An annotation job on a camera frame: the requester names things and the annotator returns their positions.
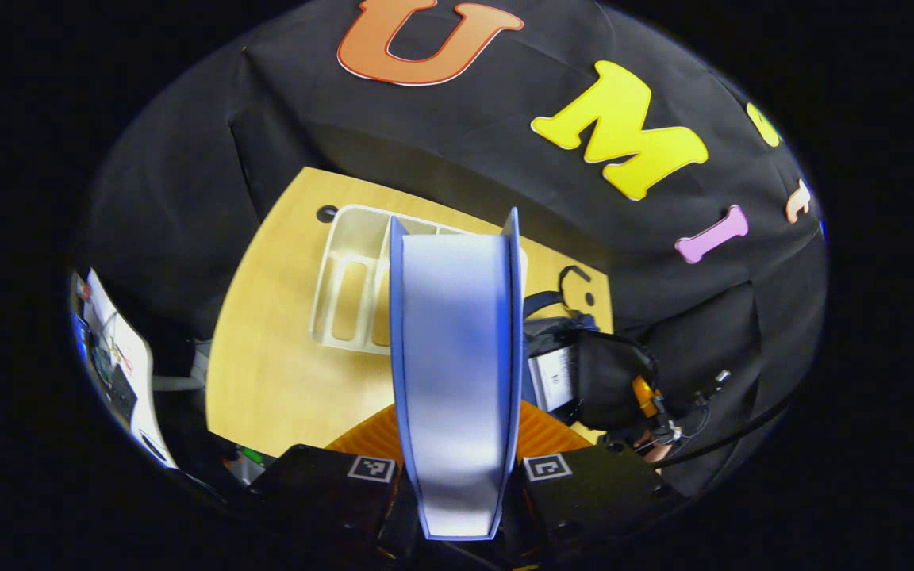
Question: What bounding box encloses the black backdrop cloth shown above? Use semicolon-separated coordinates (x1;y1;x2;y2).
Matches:
72;0;829;500

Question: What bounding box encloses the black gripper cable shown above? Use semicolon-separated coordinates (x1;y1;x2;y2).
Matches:
651;395;793;470

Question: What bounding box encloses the white cluttered desk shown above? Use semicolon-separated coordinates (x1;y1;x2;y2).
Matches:
71;268;182;470

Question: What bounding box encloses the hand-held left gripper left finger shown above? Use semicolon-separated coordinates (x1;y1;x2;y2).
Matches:
247;404;420;556

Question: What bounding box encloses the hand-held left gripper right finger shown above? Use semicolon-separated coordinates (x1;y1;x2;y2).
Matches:
505;400;684;553

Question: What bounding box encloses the blue schoolbag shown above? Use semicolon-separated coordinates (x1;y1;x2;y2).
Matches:
522;266;661;434

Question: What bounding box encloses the white plastic bookshelf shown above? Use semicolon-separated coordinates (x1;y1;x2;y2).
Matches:
310;205;529;355

